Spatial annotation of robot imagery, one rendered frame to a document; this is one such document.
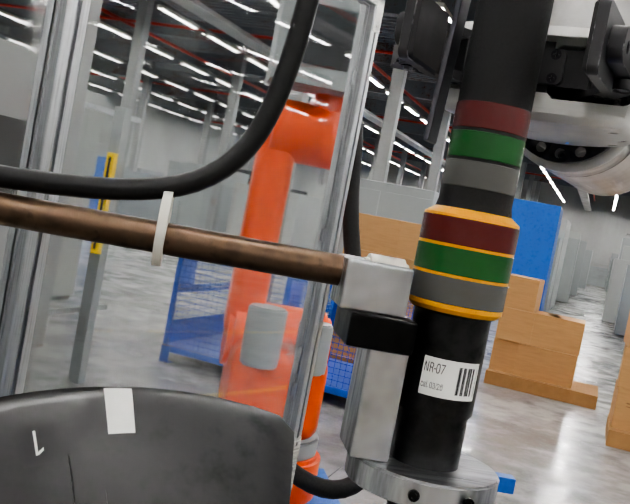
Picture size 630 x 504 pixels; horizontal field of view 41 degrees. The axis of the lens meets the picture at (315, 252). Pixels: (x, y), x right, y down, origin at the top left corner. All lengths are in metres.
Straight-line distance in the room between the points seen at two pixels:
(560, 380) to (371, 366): 9.31
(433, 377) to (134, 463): 0.21
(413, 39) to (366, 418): 0.17
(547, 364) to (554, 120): 9.23
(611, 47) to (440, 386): 0.16
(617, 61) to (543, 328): 9.26
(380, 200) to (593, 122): 10.66
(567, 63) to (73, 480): 0.35
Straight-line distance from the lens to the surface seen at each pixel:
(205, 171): 0.37
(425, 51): 0.41
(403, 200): 11.00
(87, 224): 0.37
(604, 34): 0.38
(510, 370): 9.73
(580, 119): 0.44
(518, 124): 0.38
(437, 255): 0.37
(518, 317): 9.63
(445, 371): 0.38
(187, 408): 0.54
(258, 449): 0.54
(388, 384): 0.37
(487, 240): 0.37
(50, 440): 0.51
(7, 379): 1.17
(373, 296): 0.36
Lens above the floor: 1.56
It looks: 3 degrees down
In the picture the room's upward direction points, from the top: 11 degrees clockwise
